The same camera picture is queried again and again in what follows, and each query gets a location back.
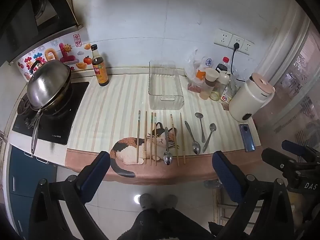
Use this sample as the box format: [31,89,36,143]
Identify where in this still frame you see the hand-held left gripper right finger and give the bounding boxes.
[212,151,304,240]

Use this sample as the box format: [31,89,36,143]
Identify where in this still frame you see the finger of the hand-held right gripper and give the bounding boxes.
[281,140,320,159]
[261,147,304,174]

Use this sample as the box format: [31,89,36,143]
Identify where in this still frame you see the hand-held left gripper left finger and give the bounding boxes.
[27,151,112,240]

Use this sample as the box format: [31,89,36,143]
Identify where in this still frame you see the metal spoon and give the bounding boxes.
[163,127,173,166]
[202,123,217,153]
[195,112,206,143]
[184,121,201,155]

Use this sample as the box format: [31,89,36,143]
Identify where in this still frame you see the set of wooden chopsticks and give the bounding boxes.
[136,110,187,167]

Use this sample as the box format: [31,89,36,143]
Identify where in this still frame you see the clear plastic bin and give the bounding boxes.
[148,60,185,110]

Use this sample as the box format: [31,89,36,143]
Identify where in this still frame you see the metal stool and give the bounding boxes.
[204,179,250,227]

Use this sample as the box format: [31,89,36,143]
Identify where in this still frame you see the blue smartphone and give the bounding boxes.
[239,124,256,152]

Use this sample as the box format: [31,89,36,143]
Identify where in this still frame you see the black gas stove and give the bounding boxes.
[12,81,90,145]

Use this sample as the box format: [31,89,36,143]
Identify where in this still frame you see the person's left grey shoe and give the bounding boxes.
[139,194,158,211]

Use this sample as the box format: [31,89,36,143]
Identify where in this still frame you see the person's grey shoe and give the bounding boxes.
[139,194,158,211]
[160,194,178,210]

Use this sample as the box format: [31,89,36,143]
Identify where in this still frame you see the person's right grey shoe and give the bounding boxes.
[160,194,178,210]

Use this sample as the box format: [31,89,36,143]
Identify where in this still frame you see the white electric kettle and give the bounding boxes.
[228,73,275,123]

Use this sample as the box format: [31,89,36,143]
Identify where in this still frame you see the striped cat print mat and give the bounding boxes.
[65,74,262,185]

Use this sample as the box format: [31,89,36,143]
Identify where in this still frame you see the window with patterned film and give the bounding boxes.
[252,5,320,160]

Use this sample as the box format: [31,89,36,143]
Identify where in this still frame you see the blue cabinet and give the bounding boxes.
[7,146,58,237]

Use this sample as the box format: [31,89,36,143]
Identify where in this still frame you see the steel wok with lid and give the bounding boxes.
[30,79,76,155]

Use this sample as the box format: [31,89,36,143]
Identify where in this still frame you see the small red white carton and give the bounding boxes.
[220,90,234,105]

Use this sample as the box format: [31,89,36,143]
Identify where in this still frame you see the person's legs in dark pants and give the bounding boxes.
[117,207,216,240]

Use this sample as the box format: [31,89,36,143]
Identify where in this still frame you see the white cap clear bottle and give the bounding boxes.
[210,71,230,101]

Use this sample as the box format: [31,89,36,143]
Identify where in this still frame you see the steel wok lid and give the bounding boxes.
[27,60,72,110]

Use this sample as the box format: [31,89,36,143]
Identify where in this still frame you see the dark soy sauce bottle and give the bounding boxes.
[90,44,109,87]

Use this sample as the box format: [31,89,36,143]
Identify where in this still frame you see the orange label plastic bottle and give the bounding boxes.
[196,56,213,88]

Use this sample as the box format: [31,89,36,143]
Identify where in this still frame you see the red cap dark bottle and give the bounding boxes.
[215,57,232,77]

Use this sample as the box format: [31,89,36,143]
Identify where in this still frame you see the clear plastic bag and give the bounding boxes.
[184,49,208,92]

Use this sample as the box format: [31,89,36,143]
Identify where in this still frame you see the black range hood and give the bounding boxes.
[0,0,83,64]

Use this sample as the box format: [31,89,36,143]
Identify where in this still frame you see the white wall outlet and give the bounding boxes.
[214,29,234,47]
[241,39,254,55]
[227,34,245,52]

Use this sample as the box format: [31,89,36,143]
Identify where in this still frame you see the colourful wall sticker sheet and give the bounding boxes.
[16,27,88,81]

